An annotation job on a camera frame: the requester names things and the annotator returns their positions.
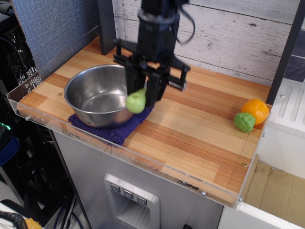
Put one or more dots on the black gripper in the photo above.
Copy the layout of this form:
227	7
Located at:
151	62

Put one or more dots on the green handled grey spatula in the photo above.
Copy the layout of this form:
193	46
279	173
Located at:
136	101

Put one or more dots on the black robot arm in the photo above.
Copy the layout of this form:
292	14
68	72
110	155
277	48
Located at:
162	6

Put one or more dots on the stainless steel pot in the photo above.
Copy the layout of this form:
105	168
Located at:
98	96

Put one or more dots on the purple cloth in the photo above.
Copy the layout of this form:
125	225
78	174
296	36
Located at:
116	135

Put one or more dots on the blue fabric panel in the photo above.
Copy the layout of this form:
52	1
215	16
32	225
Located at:
55	30

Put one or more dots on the green toy pepper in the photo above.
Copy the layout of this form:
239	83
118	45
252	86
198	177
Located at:
244	121

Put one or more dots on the orange toy pepper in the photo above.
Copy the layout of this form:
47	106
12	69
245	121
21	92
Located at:
258	109

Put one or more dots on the silver toy fridge cabinet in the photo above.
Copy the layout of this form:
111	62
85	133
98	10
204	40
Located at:
179	207

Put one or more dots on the black plastic crate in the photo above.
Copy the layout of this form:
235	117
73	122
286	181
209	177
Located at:
16	61

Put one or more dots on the grey dispenser panel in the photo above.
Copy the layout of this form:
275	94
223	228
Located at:
132	206

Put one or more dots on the white toy sink unit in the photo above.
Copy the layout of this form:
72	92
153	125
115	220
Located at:
274	195

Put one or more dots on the dark grey left post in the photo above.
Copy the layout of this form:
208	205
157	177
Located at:
106	25

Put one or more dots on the dark grey post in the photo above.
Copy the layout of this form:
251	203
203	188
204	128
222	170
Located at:
106	25
287	52

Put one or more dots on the clear acrylic guard rail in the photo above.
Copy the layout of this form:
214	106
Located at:
189	137

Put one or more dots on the dark grey right post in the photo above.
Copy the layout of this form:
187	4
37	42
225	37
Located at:
287	52

